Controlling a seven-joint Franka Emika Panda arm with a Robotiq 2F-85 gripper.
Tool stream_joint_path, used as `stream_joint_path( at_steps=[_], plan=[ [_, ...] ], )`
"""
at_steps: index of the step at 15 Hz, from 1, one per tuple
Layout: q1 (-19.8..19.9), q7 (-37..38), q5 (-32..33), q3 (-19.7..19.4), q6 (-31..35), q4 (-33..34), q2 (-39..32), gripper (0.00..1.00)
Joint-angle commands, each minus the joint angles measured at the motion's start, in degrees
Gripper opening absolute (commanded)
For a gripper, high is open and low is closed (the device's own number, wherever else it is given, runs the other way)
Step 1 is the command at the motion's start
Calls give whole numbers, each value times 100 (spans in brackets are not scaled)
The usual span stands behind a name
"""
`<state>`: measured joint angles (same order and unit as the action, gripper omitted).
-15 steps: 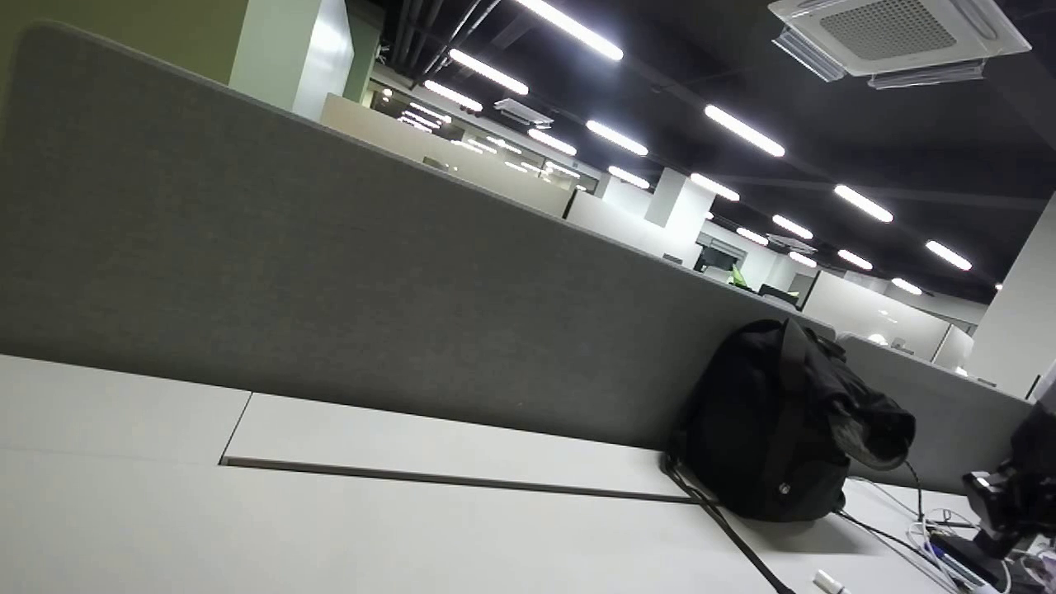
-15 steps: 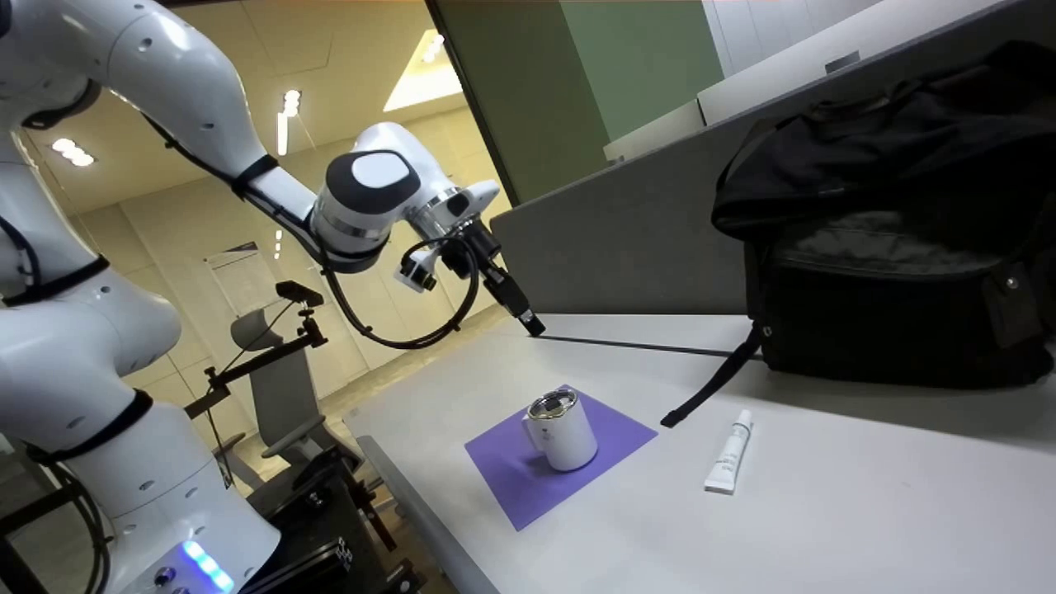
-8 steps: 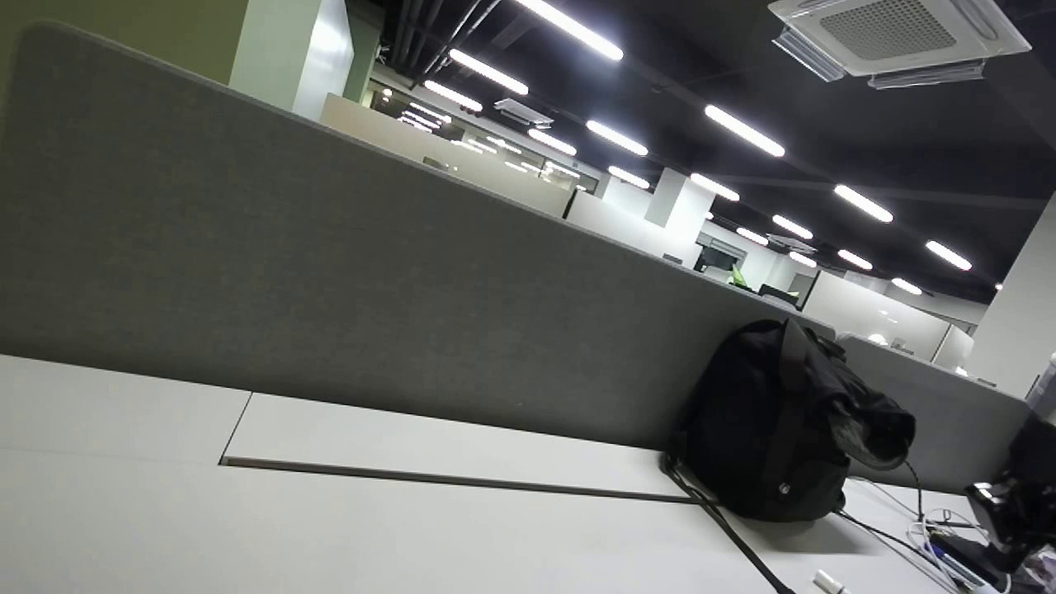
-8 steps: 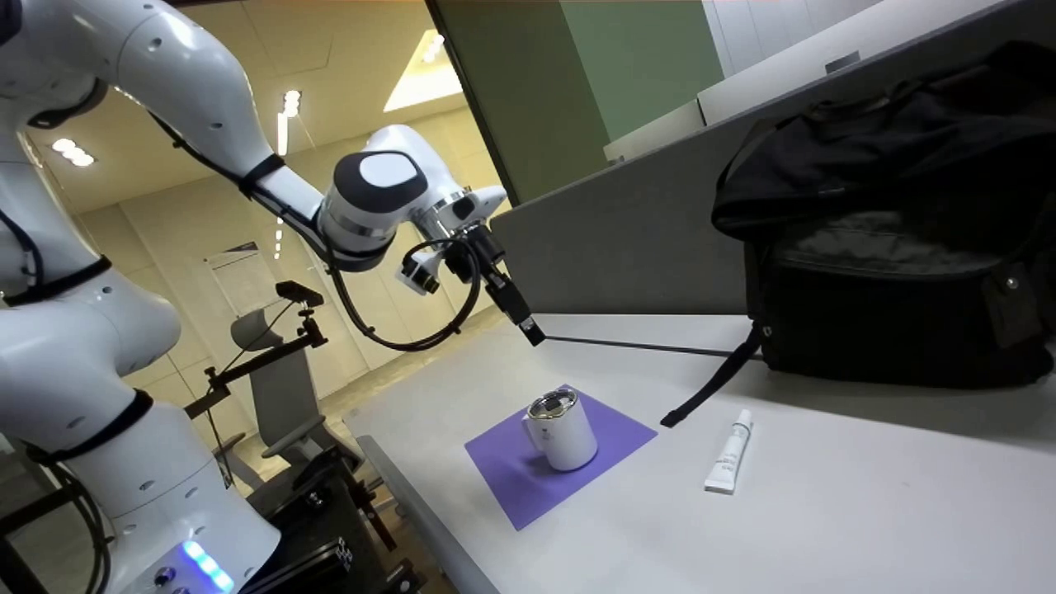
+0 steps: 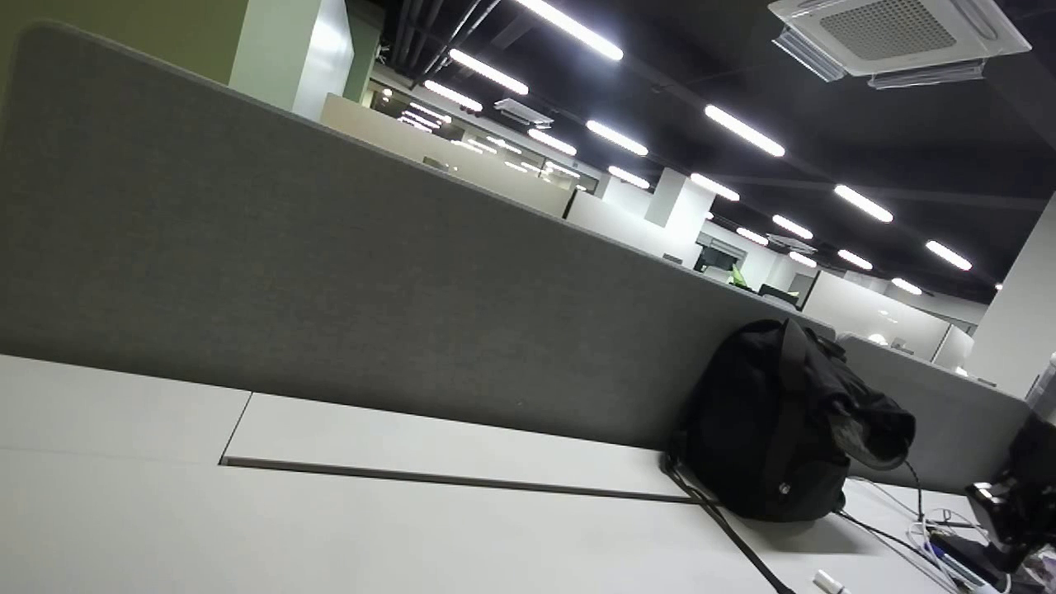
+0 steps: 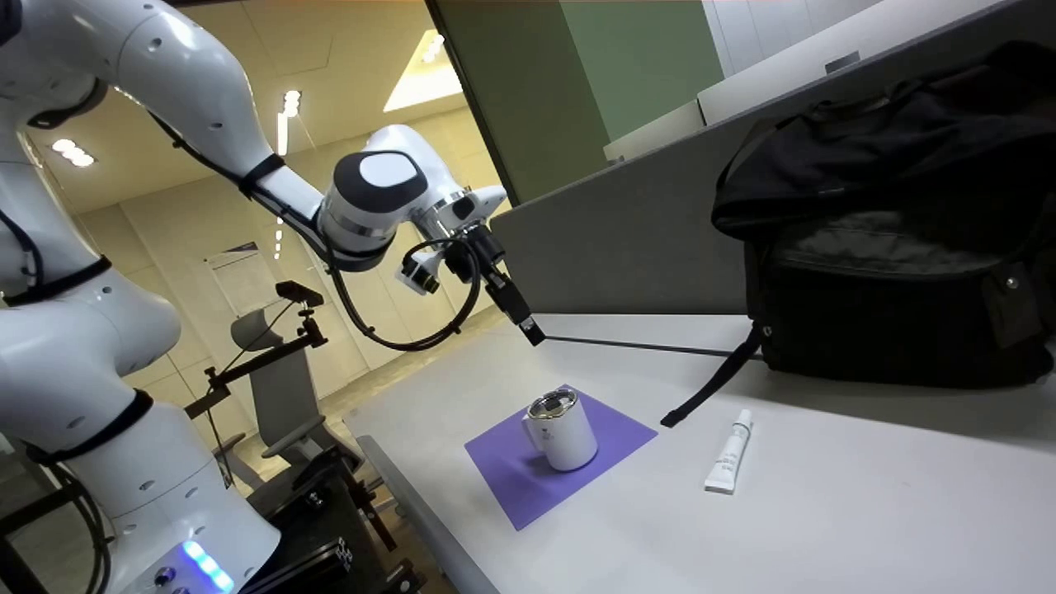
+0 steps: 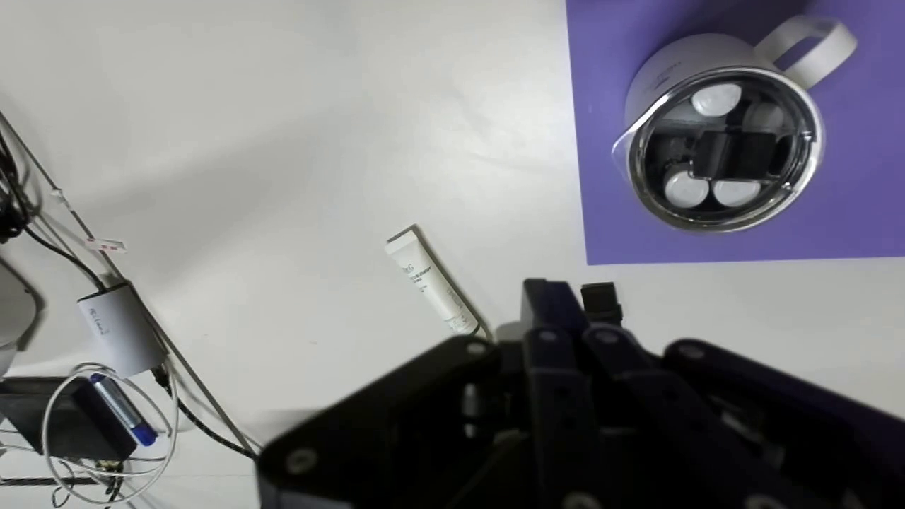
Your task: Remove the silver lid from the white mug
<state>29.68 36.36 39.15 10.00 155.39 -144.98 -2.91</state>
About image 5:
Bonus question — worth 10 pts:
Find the grey partition panel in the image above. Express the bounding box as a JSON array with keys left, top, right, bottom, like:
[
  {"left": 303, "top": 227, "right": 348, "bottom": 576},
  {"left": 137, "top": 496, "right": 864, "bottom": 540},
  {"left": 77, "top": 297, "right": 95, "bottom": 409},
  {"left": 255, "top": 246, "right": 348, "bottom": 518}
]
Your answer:
[{"left": 0, "top": 21, "right": 1033, "bottom": 496}]

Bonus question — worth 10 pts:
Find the black backpack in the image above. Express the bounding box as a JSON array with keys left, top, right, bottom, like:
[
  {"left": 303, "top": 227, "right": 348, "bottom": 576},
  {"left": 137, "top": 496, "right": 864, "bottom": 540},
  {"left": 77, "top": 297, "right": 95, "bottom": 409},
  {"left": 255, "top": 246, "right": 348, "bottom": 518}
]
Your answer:
[{"left": 657, "top": 313, "right": 921, "bottom": 594}]

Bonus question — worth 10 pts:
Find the black desk cable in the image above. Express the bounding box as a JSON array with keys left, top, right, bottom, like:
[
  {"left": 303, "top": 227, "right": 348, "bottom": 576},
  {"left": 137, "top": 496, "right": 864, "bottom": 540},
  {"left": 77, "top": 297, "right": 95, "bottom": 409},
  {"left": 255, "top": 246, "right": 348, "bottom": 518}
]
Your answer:
[{"left": 831, "top": 459, "right": 1001, "bottom": 581}]

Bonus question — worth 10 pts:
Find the ceiling air conditioner unit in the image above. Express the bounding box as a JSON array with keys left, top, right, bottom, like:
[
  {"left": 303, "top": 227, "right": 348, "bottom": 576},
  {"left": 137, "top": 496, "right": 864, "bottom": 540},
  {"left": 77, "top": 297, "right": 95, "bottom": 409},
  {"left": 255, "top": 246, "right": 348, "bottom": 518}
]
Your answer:
[{"left": 766, "top": 0, "right": 1035, "bottom": 94}]

